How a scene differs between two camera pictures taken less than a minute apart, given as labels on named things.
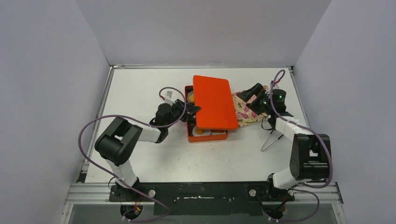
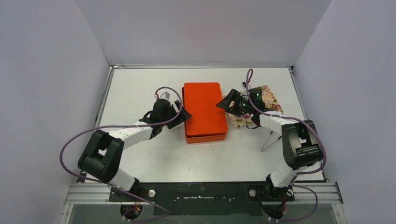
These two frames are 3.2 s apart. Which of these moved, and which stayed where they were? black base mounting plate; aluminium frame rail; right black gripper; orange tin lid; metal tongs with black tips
Moved: orange tin lid; right black gripper
Stayed: black base mounting plate; aluminium frame rail; metal tongs with black tips
